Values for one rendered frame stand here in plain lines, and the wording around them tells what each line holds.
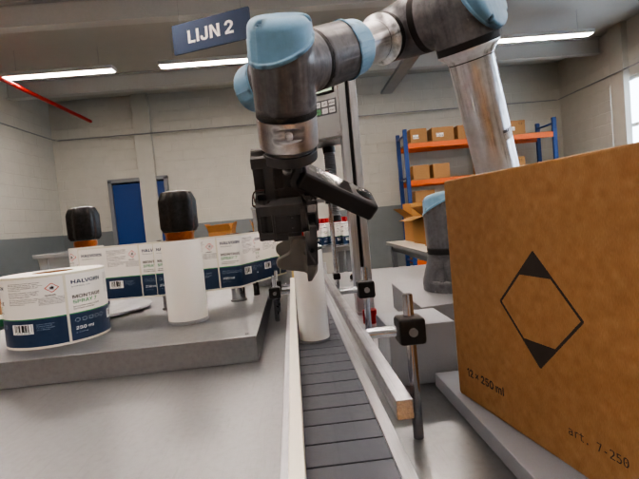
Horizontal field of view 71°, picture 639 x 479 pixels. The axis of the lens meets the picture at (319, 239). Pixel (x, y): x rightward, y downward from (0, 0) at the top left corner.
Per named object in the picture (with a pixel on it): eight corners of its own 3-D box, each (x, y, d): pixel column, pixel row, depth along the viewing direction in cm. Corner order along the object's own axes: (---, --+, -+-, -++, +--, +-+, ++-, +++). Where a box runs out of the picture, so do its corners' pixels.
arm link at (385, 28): (383, 9, 99) (215, 59, 67) (427, -12, 91) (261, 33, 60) (398, 62, 102) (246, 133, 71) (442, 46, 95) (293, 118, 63)
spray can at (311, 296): (300, 337, 80) (288, 222, 79) (328, 335, 80) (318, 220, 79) (300, 346, 75) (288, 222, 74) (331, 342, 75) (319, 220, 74)
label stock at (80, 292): (121, 321, 111) (114, 262, 110) (95, 341, 91) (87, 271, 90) (31, 332, 107) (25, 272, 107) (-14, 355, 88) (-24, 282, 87)
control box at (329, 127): (308, 150, 131) (302, 85, 130) (360, 141, 122) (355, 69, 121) (288, 147, 122) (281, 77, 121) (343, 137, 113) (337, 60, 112)
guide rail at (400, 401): (314, 264, 137) (313, 259, 137) (318, 264, 137) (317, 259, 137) (395, 421, 30) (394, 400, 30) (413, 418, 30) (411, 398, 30)
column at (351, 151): (355, 312, 120) (333, 57, 117) (372, 310, 121) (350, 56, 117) (358, 315, 116) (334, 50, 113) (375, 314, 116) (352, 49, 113)
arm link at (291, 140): (314, 104, 59) (320, 124, 52) (316, 138, 61) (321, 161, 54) (256, 108, 58) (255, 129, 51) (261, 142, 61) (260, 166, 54)
